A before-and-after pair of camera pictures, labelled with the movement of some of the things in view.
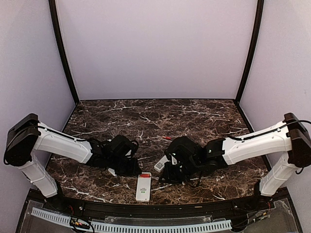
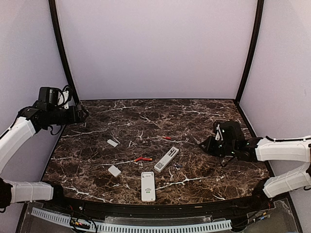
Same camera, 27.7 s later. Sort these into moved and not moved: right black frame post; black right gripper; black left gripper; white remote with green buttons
Moved: black left gripper; white remote with green buttons; black right gripper
Not moved: right black frame post
